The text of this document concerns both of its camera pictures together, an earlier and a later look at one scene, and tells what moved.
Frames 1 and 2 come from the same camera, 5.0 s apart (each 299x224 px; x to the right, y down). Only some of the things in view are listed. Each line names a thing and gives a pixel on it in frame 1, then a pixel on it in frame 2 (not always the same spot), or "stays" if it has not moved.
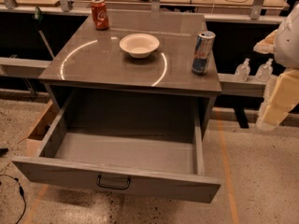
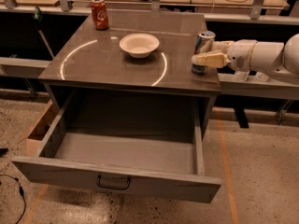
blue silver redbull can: (203, 51) stays
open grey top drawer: (142, 141) stays
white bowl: (139, 45) stays
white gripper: (289, 45) -> (239, 56)
